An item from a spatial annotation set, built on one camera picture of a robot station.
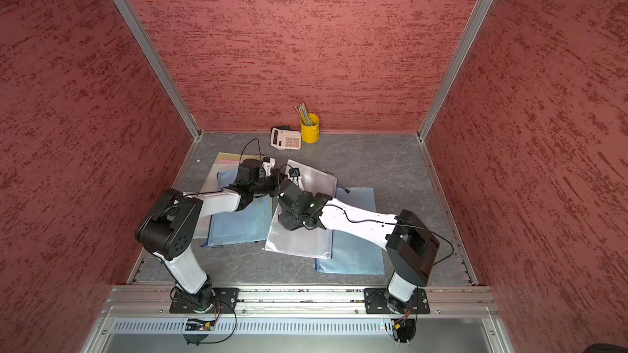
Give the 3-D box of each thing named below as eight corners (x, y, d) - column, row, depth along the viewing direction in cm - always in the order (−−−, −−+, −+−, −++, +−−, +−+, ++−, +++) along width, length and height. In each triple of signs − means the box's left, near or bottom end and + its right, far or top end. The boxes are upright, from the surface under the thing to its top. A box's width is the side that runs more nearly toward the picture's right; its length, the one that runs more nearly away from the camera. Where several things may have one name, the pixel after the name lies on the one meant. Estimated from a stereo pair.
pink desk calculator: (269, 150, 117) (268, 145, 114) (273, 130, 126) (272, 124, 123) (300, 150, 117) (300, 145, 114) (302, 130, 126) (301, 125, 123)
